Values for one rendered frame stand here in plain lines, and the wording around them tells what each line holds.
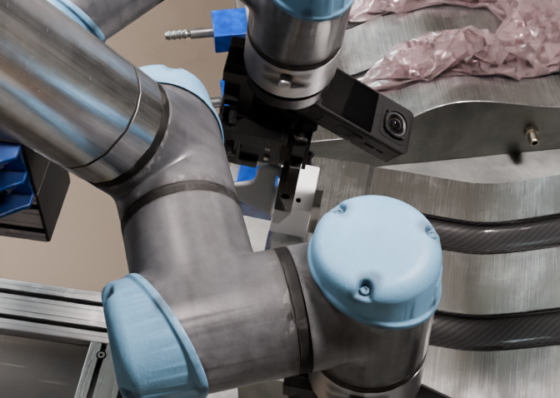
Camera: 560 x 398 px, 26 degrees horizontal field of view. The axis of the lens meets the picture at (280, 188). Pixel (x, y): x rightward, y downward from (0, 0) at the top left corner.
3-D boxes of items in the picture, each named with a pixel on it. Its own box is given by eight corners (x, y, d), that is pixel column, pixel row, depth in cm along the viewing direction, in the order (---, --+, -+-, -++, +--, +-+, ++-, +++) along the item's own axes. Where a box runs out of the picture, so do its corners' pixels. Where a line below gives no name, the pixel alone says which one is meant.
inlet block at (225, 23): (168, 67, 140) (164, 35, 136) (165, 37, 143) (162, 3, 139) (281, 57, 141) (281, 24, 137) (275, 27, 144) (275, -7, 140)
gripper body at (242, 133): (228, 94, 110) (237, 13, 99) (322, 113, 110) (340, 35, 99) (211, 166, 106) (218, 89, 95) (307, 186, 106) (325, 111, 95)
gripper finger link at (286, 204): (277, 182, 111) (290, 115, 105) (296, 186, 111) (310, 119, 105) (268, 220, 108) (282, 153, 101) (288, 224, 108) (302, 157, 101)
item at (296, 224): (172, 211, 118) (172, 185, 113) (183, 168, 120) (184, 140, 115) (305, 238, 117) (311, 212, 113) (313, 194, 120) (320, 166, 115)
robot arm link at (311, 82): (350, 2, 95) (334, 87, 91) (342, 37, 99) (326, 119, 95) (257, -17, 95) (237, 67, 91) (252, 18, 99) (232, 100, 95)
